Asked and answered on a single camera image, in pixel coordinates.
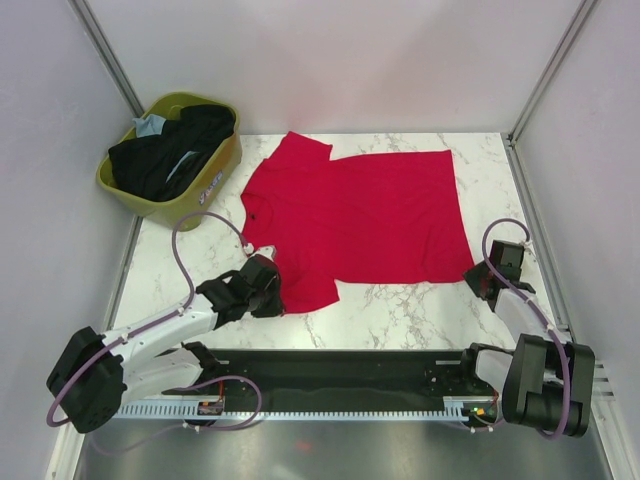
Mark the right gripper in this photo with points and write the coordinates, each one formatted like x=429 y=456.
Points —
x=470 y=276

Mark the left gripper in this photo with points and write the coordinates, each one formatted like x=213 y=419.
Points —
x=276 y=306

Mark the red t shirt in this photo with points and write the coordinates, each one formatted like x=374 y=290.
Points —
x=381 y=218

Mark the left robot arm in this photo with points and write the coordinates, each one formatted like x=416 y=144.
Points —
x=98 y=373

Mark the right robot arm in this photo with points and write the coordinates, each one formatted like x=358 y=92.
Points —
x=541 y=383

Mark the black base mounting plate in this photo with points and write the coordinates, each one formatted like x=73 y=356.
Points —
x=363 y=380

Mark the black t shirt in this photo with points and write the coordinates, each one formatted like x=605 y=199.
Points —
x=160 y=167

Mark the light blue t shirt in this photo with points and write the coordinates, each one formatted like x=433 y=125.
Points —
x=149 y=126

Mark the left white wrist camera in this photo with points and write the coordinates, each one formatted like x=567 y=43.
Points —
x=268 y=251

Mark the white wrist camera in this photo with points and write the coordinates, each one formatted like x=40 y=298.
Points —
x=268 y=251
x=527 y=247

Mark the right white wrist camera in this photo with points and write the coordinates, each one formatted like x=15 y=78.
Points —
x=527 y=247

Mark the white slotted cable duct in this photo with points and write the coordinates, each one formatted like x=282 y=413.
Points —
x=182 y=408

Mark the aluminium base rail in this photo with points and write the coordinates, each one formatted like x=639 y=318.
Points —
x=602 y=388

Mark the left aluminium frame post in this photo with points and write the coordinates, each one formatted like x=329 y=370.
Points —
x=102 y=45

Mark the aluminium frame post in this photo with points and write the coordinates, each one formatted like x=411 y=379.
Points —
x=563 y=48
x=102 y=45

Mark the right aluminium frame post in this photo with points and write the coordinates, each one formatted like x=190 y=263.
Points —
x=563 y=48

